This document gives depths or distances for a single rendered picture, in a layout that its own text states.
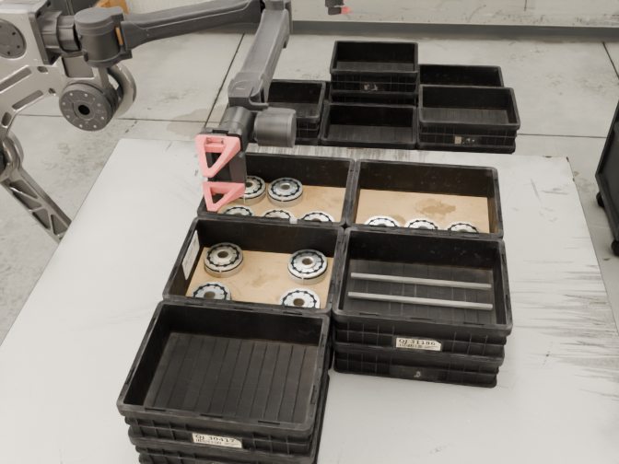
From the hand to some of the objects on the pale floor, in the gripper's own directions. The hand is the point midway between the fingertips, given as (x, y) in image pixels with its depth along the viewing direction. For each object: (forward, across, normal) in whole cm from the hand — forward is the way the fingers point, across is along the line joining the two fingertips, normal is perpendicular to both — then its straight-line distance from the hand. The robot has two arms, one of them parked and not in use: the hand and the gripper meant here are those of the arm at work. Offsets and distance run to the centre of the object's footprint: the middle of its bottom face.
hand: (211, 190), depth 100 cm
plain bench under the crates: (-44, -145, +8) cm, 152 cm away
